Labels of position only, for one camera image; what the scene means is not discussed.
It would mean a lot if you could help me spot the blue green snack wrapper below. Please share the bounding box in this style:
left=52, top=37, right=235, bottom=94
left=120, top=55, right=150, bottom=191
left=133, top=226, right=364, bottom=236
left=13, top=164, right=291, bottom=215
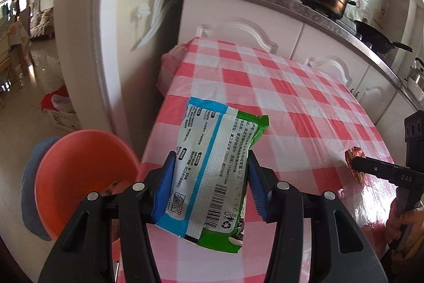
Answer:
left=154, top=97, right=269, bottom=254

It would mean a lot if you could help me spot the orange plastic trash bin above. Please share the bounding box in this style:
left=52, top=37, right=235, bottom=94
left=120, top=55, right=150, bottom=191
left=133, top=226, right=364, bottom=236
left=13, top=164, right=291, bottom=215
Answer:
left=34, top=129, right=139, bottom=241

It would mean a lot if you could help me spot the white kitchen cabinet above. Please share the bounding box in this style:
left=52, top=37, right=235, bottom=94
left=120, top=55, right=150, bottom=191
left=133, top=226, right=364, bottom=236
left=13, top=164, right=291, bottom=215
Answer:
left=178, top=0, right=422, bottom=149

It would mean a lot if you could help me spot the person right hand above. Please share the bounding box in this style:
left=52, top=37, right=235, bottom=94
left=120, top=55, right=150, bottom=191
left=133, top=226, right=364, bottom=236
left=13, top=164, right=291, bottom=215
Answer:
left=385, top=199, right=423, bottom=251

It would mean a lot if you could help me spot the red foil wrapper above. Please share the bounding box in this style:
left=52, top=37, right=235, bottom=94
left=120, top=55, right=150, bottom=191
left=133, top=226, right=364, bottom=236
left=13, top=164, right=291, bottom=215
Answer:
left=344, top=146, right=366, bottom=185

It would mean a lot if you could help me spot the blue grey floor mat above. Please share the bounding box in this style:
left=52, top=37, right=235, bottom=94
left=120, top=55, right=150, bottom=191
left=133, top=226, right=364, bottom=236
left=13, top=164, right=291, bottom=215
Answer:
left=21, top=136, right=60, bottom=241

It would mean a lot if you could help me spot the black wok pan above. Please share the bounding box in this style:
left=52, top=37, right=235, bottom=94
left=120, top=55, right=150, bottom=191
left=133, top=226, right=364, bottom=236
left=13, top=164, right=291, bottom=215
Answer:
left=354, top=20, right=413, bottom=55

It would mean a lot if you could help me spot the white laundry basket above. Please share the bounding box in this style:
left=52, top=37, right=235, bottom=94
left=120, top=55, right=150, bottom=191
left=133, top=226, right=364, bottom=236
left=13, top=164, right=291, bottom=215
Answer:
left=40, top=85, right=82, bottom=132

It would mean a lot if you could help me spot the wooden chair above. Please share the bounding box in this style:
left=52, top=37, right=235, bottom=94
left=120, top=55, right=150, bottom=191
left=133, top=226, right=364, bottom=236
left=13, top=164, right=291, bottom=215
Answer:
left=1, top=21, right=35, bottom=88

